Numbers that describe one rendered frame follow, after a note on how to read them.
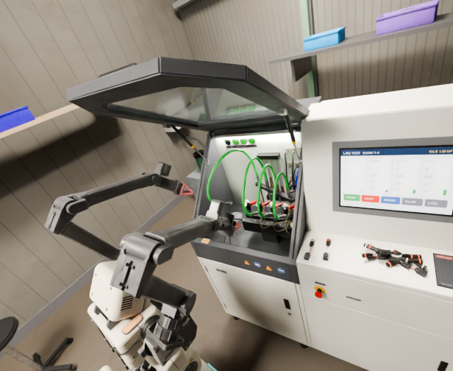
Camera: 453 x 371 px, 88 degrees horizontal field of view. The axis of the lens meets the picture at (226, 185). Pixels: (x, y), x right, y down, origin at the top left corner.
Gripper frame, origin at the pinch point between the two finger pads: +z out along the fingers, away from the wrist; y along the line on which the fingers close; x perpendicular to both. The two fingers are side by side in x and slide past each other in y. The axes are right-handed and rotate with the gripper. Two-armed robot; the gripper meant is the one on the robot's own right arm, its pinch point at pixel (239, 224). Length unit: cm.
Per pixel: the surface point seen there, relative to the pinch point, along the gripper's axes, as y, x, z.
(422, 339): -27, -71, 57
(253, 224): -2.5, 14.9, 32.3
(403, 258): 7, -59, 37
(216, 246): -20.9, 25.2, 16.3
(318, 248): -1.7, -26.7, 31.9
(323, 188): 27.5, -23.6, 27.3
